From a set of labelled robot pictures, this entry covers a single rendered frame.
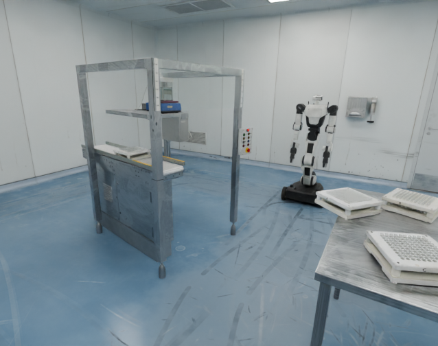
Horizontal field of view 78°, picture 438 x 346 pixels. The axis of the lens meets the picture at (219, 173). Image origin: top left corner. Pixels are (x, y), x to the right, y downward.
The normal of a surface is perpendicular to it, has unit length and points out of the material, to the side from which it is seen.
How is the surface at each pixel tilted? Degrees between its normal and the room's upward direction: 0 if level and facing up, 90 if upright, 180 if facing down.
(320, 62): 90
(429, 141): 90
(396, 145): 90
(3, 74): 90
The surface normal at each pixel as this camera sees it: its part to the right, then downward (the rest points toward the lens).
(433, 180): -0.48, 0.24
